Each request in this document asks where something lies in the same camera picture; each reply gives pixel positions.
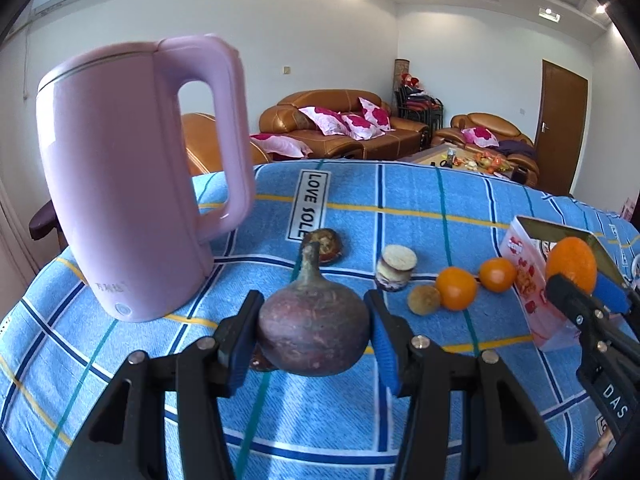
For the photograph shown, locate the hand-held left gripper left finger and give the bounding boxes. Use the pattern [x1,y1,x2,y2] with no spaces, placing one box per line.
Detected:
[57,290,266,480]

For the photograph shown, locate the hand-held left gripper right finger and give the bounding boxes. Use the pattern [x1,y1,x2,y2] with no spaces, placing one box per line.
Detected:
[364,290,571,480]

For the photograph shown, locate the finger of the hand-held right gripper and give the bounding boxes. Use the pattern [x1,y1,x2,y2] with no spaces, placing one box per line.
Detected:
[594,265,640,313]
[545,274,640,361]

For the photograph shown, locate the orange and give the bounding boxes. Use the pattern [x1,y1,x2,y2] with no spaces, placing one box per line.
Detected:
[545,236,599,297]
[435,267,477,311]
[479,257,517,294]

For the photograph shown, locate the pink tin box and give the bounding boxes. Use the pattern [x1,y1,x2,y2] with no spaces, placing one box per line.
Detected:
[500,215,632,352]

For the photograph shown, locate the small yellowish brown fruit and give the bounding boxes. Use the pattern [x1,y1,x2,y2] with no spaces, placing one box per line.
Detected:
[407,285,442,316]

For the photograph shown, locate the dark purple round fruit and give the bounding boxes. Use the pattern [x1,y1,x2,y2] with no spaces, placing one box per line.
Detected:
[257,241,372,376]

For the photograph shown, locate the dark brown crusted fruit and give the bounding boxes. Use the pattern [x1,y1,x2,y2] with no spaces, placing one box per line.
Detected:
[301,228,345,266]

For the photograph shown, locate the small jar with beige lid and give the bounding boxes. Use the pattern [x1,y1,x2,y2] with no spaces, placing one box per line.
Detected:
[376,244,418,292]

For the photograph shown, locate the blue plaid cloth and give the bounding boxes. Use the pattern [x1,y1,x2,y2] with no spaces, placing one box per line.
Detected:
[0,159,640,480]

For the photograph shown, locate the purple cloth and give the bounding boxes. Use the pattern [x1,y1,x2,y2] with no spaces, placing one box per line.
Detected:
[497,140,536,158]

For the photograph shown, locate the pile of orange snacks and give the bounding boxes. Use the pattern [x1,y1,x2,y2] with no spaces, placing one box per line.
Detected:
[440,147,513,173]

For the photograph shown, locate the brown wooden door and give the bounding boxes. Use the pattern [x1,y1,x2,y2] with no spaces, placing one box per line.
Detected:
[534,59,590,197]

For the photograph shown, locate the pink floral pillow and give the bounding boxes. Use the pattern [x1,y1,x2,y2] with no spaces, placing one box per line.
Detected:
[340,113,383,141]
[461,126,501,148]
[299,106,351,136]
[360,97,393,131]

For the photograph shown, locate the brown leather armchair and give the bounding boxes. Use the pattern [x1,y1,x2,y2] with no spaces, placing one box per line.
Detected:
[431,112,541,188]

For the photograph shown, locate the wooden coffee table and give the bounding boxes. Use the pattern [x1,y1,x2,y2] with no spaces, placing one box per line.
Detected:
[397,142,518,181]

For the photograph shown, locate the pink electric kettle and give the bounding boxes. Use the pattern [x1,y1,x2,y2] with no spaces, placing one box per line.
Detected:
[35,34,257,323]

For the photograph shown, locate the pink floral blanket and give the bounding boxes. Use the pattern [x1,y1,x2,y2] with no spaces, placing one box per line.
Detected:
[249,132,313,158]

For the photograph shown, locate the orange leather armchair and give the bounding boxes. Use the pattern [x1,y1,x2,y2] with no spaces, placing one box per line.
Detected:
[180,112,273,177]

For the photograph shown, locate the dark wooden chair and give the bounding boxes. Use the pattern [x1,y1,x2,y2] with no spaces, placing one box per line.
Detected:
[29,199,63,253]

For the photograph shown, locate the stacked dark chairs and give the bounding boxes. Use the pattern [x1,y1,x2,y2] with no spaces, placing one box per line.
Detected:
[395,85,446,133]

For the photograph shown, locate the brown leather sofa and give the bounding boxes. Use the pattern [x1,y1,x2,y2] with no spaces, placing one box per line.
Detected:
[259,89,432,162]

